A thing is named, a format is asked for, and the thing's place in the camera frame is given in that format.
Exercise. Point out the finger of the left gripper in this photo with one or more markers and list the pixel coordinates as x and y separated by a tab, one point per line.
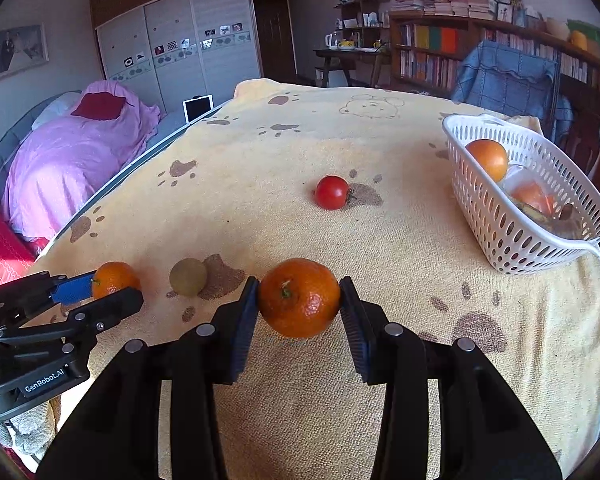
102	314
72	290

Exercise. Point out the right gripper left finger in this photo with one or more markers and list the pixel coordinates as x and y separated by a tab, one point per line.
210	354

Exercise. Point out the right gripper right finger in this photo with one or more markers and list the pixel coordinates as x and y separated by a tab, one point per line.
386	353

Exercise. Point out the mandarin orange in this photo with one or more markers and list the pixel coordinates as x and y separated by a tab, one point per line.
299	298
112	277

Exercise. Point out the green brown kiwi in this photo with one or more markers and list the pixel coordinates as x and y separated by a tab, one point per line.
188	277

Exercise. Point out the red tomato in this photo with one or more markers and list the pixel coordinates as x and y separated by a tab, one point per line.
331	193

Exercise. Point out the white plastic basket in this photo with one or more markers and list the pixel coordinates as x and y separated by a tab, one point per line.
511	242

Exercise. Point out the orange snack bag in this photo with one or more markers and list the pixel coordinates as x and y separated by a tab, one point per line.
525	185

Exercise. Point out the pink bed blanket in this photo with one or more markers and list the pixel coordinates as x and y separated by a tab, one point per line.
61	164

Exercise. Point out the yellow bear print towel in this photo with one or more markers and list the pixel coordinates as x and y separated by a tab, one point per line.
237	193

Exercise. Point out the red garment on bed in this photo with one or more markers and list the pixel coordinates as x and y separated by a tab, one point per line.
99	106

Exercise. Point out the white tablet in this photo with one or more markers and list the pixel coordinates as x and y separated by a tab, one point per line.
197	107

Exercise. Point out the white wardrobe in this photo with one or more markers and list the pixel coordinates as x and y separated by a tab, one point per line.
169	51

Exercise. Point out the blue plaid cloth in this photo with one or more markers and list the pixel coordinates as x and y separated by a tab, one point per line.
513	83

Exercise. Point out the small wooden desk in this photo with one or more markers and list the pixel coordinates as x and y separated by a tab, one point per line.
347	60

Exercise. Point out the dark wooden chair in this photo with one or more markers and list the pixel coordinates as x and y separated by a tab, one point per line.
582	142

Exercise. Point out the white electric kettle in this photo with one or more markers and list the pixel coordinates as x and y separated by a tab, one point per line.
331	41

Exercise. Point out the small open shelf unit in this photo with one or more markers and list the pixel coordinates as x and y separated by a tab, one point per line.
363	24

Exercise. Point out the woven basket on shelf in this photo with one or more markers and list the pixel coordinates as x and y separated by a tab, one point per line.
557	29

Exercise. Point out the yellow jar on shelf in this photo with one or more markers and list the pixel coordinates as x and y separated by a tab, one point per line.
579	40

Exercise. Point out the green box on shelf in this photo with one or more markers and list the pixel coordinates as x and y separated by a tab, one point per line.
590	31

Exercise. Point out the framed wall picture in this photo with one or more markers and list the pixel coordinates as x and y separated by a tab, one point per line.
22	48

